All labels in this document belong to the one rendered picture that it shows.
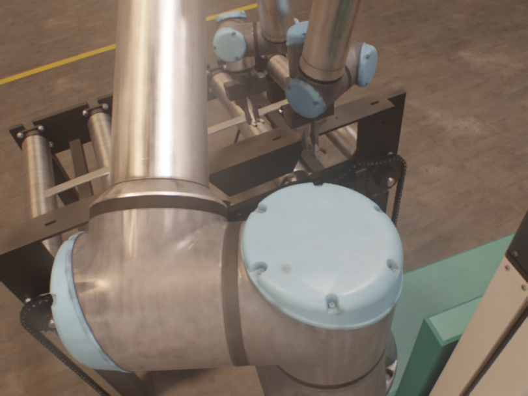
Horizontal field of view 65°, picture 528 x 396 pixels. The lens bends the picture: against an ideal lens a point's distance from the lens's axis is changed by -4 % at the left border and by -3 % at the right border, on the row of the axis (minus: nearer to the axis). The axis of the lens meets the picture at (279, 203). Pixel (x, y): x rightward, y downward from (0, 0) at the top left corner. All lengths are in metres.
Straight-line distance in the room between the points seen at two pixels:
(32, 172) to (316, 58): 1.35
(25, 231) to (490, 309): 1.13
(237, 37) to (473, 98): 2.69
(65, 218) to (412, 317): 0.90
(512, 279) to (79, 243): 0.38
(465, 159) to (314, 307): 2.75
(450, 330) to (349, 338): 0.09
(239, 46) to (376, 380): 0.91
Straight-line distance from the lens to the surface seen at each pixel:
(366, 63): 0.96
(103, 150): 1.84
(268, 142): 1.25
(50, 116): 2.15
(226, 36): 1.20
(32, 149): 2.03
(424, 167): 2.94
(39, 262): 1.36
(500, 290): 0.30
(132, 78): 0.51
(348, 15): 0.77
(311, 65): 0.83
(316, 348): 0.41
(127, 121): 0.49
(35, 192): 1.80
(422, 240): 2.52
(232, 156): 1.22
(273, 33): 1.14
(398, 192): 1.70
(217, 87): 2.06
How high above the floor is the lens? 1.95
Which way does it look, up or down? 47 degrees down
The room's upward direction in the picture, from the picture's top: 7 degrees counter-clockwise
